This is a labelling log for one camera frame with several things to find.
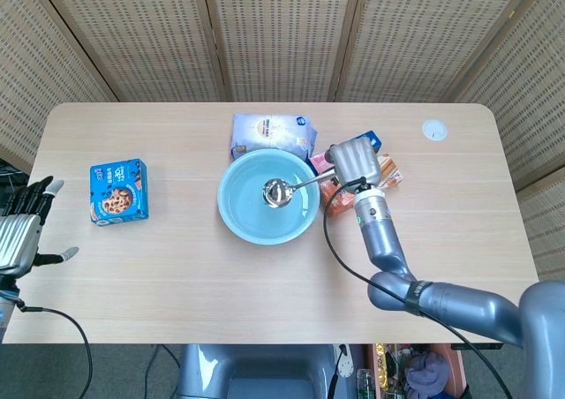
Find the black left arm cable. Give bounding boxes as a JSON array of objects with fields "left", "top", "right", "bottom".
[{"left": 0, "top": 279, "right": 94, "bottom": 399}]

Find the woven folding screen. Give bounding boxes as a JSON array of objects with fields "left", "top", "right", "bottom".
[{"left": 0, "top": 0, "right": 565, "bottom": 271}]

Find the orange storage shelf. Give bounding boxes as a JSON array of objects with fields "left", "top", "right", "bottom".
[{"left": 364, "top": 343, "right": 469, "bottom": 399}]

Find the white round table grommet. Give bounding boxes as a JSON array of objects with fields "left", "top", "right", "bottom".
[{"left": 420, "top": 119, "right": 449, "bottom": 142}]

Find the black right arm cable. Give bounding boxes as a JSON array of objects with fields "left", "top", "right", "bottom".
[{"left": 322, "top": 177, "right": 516, "bottom": 399}]

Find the orange egg roll box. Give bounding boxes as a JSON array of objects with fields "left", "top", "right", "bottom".
[{"left": 318, "top": 153, "right": 404, "bottom": 217}]

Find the pale blue flour bag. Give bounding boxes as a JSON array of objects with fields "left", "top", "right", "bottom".
[{"left": 229, "top": 112, "right": 319, "bottom": 161}]

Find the metal ladle with black handle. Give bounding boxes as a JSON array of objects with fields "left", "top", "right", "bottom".
[{"left": 260, "top": 172, "right": 336, "bottom": 209}]

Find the white power strip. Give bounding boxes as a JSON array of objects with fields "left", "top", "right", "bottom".
[{"left": 336, "top": 343, "right": 355, "bottom": 380}]

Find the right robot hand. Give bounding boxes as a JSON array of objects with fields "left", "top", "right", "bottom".
[{"left": 324, "top": 137, "right": 383, "bottom": 195}]

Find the purple cloth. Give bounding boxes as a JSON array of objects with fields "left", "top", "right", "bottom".
[{"left": 404, "top": 350, "right": 450, "bottom": 399}]

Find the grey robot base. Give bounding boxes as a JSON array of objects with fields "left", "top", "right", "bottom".
[{"left": 175, "top": 343, "right": 344, "bottom": 399}]

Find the light blue bowl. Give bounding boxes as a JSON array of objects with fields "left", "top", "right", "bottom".
[{"left": 216, "top": 147, "right": 321, "bottom": 246}]

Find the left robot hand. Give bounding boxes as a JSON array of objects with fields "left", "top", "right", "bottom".
[{"left": 0, "top": 176, "right": 80, "bottom": 277}]

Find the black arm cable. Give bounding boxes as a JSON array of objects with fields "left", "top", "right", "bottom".
[
  {"left": 322, "top": 177, "right": 516, "bottom": 399},
  {"left": 0, "top": 279, "right": 94, "bottom": 399}
]

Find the blue chocolate chip cookie box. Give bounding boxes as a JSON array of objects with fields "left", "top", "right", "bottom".
[{"left": 89, "top": 158, "right": 150, "bottom": 227}]

